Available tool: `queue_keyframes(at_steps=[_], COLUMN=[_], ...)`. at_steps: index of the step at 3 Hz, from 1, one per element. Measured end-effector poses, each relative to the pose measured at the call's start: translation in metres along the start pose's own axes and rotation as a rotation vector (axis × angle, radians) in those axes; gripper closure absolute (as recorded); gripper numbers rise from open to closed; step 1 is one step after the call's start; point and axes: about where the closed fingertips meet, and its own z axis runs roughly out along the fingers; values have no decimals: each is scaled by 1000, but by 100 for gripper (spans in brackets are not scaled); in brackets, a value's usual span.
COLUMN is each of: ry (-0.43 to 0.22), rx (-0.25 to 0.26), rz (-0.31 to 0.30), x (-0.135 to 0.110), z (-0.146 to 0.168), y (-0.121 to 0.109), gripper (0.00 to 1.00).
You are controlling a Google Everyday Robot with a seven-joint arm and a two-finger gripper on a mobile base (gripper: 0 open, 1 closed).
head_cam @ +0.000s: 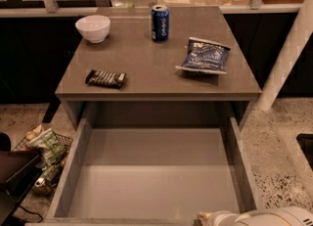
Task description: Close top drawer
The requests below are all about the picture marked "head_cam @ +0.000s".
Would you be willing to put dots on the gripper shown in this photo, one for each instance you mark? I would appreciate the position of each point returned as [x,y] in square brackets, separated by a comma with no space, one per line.
[224,219]

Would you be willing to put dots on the grey top drawer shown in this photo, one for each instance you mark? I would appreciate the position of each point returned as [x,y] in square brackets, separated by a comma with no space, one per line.
[152,175]

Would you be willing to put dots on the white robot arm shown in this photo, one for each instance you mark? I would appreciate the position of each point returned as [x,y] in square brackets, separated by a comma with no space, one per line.
[282,216]

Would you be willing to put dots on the grey drawer cabinet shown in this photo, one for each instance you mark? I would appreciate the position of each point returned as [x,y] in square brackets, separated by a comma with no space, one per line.
[150,67]

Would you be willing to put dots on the blue chip bag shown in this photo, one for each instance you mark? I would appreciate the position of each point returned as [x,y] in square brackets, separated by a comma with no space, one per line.
[205,56]

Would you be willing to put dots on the dark chocolate bar wrapper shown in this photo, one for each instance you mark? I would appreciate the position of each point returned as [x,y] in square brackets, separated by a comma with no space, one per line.
[105,78]

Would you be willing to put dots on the green snack bag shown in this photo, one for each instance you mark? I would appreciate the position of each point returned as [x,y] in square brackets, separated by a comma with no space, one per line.
[49,146]

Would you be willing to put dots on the silver can in basket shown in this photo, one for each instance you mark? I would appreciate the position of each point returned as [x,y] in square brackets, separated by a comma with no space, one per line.
[41,187]

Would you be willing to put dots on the black furniture piece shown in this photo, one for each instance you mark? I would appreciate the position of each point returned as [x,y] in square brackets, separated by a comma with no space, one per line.
[18,172]

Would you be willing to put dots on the blue soda can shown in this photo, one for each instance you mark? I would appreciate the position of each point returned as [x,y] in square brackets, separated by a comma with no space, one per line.
[160,23]

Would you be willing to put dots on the white bowl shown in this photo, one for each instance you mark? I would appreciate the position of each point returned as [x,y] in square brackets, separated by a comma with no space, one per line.
[94,28]

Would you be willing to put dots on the black wire basket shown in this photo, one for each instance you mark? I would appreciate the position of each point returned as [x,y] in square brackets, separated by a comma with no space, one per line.
[51,173]

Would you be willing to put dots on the white diagonal frame post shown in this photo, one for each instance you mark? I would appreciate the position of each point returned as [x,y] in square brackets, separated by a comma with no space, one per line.
[295,42]

